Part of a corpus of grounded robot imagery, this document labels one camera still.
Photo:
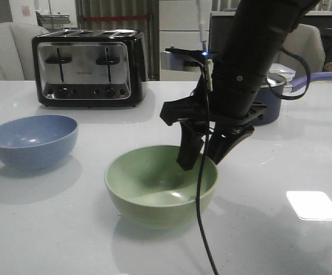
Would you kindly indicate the beige chair left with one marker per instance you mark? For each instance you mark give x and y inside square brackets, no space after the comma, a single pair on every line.
[16,54]

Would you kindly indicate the glass pot lid blue knob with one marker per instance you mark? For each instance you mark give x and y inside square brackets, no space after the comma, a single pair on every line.
[273,80]

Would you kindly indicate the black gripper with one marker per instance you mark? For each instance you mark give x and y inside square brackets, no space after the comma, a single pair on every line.
[224,138]

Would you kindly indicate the dark blue saucepan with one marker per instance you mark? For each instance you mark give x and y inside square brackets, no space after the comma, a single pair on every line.
[293,90]

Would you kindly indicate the dark kitchen counter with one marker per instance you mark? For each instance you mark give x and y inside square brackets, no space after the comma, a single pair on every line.
[221,24]

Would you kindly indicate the beige chair right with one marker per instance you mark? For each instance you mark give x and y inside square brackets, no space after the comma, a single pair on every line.
[305,41]

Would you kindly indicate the metal rack in background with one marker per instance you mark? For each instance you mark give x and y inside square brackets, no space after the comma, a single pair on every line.
[53,21]

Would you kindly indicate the white cabinet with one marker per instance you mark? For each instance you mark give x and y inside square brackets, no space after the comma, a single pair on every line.
[179,27]

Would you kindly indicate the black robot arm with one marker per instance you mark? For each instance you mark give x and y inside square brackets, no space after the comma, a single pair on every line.
[241,67]

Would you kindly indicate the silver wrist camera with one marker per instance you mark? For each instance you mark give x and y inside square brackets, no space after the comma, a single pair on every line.
[184,60]

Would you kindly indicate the clear plastic container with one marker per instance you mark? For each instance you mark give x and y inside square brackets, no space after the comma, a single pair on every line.
[282,70]

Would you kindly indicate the black and chrome toaster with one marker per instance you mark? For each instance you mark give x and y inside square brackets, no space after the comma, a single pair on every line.
[90,68]

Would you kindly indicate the beige chair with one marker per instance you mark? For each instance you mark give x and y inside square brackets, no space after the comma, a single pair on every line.
[305,41]
[16,54]

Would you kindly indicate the green bowl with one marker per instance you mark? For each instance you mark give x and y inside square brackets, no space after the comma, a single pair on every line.
[148,187]

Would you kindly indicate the blue bowl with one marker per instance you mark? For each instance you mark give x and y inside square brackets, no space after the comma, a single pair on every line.
[36,142]

